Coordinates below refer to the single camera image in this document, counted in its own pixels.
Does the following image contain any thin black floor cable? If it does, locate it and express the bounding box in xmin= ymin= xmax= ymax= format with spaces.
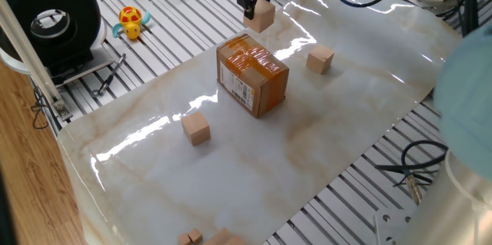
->
xmin=29 ymin=84 xmax=50 ymax=131

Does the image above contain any medium wooden cube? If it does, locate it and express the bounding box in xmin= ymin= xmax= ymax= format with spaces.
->
xmin=202 ymin=227 xmax=234 ymax=245
xmin=224 ymin=234 xmax=248 ymax=245

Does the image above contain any glossy marble pattern mat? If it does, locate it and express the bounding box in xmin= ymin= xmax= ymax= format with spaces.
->
xmin=56 ymin=0 xmax=464 ymax=245

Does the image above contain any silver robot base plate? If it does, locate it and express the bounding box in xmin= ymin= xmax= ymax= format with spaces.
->
xmin=374 ymin=207 xmax=419 ymax=245

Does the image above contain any black and silver pen tool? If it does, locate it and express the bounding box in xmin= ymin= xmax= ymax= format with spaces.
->
xmin=91 ymin=53 xmax=128 ymax=98

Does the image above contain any black looped base cable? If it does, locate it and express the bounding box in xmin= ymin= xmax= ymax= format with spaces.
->
xmin=374 ymin=139 xmax=449 ymax=188

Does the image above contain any yellow turtle toy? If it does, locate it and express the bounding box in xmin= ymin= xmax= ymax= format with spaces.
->
xmin=111 ymin=5 xmax=151 ymax=41

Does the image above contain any aluminium profile brace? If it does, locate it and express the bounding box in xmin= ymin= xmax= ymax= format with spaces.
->
xmin=0 ymin=0 xmax=74 ymax=122

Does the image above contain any white flat base board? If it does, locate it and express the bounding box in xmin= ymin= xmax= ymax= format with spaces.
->
xmin=0 ymin=20 xmax=115 ymax=87

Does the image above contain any black ring light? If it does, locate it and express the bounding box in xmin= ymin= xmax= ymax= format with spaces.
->
xmin=0 ymin=0 xmax=103 ymax=70

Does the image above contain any cardboard box with orange tape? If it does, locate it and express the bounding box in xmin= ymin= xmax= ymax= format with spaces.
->
xmin=216 ymin=32 xmax=290 ymax=119

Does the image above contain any metal cable connector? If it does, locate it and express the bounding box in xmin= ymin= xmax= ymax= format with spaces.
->
xmin=404 ymin=173 xmax=424 ymax=207

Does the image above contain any large wooden cube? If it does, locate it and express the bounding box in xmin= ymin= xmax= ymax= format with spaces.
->
xmin=180 ymin=111 xmax=211 ymax=147
xmin=305 ymin=44 xmax=335 ymax=75
xmin=243 ymin=0 xmax=277 ymax=35

